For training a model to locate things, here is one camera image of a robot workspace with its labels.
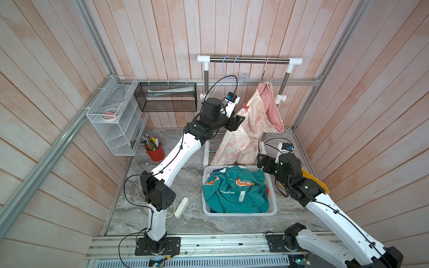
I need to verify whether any cream pink print jacket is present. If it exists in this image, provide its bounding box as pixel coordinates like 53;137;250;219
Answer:
211;82;284;165

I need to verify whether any green jacket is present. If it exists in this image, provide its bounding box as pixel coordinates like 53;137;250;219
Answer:
202;166;269;214

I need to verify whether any pink hanger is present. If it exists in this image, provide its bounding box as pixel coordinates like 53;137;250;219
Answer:
261;57;272;83

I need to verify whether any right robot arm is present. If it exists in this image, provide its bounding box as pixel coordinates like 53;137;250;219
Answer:
257;153;403;268

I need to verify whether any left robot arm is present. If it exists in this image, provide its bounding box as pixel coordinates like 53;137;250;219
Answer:
135;96;245;256

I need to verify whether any yellow plastic tray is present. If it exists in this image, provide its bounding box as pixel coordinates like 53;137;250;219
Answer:
302;169;329;194

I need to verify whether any white plastic laundry basket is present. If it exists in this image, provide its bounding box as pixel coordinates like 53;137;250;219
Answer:
202;165;277;217

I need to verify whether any white clothes rack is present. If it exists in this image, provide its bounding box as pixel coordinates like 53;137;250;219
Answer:
197;55;303;166

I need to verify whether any black mesh basket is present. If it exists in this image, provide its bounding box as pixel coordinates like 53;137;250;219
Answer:
134;82;197;112

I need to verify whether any red pencil cup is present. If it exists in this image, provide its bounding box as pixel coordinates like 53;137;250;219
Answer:
146;146;165;162

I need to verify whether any white remote-like bar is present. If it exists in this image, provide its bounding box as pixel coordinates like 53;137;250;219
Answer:
174;197;189;218

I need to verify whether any tape roll on shelf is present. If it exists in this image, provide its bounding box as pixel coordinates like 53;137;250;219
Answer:
99;107;122;122

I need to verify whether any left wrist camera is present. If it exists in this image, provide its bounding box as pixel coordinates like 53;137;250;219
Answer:
223;92;240;117

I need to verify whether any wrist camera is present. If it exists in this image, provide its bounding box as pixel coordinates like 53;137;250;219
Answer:
223;92;240;117
275;142;294;164

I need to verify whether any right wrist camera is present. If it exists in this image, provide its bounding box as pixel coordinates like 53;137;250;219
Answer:
275;142;294;164

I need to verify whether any white wire shelf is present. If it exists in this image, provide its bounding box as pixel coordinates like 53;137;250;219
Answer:
86;76;147;156

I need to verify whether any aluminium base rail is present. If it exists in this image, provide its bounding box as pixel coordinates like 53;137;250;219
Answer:
85;232;313;268

